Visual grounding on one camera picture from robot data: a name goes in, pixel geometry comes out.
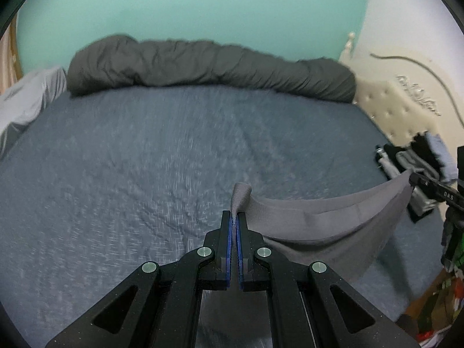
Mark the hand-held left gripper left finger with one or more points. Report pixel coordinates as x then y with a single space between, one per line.
228 257

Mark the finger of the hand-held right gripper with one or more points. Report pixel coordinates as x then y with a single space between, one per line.
422 181

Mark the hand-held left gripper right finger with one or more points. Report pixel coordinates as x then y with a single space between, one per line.
240 257

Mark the grey underwear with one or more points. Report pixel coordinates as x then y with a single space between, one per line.
326 224

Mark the grey white folded garment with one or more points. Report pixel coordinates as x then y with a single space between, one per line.
402 163

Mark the blue patterned folded cloth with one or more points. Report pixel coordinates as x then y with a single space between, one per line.
440 156

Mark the black folded garment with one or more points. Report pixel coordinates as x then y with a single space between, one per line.
417 150

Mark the cream tufted headboard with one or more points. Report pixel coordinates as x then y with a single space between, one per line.
398 90

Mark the dark grey rolled duvet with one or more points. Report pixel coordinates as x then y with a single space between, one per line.
203 67

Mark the light grey pillow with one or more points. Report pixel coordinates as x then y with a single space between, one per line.
29 105

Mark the cream striped curtain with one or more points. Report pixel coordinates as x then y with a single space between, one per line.
5 65

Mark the wooden window frame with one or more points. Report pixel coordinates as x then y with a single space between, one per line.
15 50

